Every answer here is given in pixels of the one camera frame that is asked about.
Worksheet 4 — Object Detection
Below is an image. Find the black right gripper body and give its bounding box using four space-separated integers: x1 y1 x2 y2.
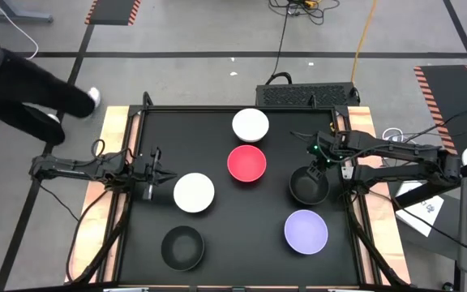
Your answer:
306 131 346 168

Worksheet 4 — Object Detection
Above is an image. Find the white ribbed bowl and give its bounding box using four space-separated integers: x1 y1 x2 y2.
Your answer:
173 172 216 214
231 107 270 144

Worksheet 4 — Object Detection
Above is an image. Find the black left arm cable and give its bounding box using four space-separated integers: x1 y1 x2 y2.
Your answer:
90 139 131 161

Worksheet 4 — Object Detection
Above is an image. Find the wooden table board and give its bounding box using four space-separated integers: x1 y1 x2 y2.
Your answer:
346 105 412 285
63 105 131 283

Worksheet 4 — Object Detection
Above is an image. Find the grey desk foot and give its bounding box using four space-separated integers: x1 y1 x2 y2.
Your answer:
0 0 54 24

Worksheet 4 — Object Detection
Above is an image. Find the yellow cable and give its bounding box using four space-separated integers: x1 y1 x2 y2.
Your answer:
350 0 379 84

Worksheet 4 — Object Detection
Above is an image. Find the lilac ribbed bowl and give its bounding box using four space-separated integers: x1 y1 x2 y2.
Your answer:
284 208 329 256

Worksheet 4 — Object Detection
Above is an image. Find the tangled black cable bundle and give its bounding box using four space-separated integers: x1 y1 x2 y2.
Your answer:
268 0 341 25

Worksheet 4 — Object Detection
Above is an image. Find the white coiled cable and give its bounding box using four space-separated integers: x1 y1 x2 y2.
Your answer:
381 127 407 144

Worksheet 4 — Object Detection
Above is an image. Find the black aluminium table frame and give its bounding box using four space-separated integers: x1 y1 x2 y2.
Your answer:
65 91 411 292

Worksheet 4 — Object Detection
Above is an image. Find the white paper sheet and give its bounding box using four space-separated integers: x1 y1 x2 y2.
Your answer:
395 180 445 238

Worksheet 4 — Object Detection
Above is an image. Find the white floor cable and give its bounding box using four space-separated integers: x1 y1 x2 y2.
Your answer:
0 0 40 60

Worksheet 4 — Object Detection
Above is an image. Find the black power cable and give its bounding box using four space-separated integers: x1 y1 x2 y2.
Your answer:
264 3 295 86

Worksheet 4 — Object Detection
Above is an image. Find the person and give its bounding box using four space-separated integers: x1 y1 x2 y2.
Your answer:
0 7 101 146

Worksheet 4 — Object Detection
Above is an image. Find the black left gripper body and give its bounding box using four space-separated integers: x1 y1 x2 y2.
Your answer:
134 146 164 202

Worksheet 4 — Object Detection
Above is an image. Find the black ribbed bowl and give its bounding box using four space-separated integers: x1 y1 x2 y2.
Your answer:
161 225 206 273
289 165 331 206

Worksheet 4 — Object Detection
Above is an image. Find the black hazard-striped floor mat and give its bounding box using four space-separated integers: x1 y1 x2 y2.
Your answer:
413 64 467 157
84 0 142 27

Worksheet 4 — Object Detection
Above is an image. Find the red ribbed bowl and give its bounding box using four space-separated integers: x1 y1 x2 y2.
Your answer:
226 144 268 183

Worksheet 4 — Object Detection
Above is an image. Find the black computer case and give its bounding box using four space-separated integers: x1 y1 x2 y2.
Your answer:
255 82 361 107

